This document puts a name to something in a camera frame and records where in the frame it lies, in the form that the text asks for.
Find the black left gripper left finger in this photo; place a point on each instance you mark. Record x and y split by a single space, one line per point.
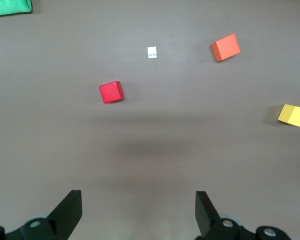
65 215

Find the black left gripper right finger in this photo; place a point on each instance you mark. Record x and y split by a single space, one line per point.
207 217

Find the red cube block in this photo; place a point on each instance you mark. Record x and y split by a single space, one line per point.
111 92

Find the yellow cube block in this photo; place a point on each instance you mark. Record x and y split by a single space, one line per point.
294 116

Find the orange cube block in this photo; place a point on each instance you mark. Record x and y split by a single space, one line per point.
225 47

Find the small square label sticker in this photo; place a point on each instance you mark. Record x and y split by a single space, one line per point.
152 52

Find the green cloth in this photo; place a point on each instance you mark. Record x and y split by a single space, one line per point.
8 6

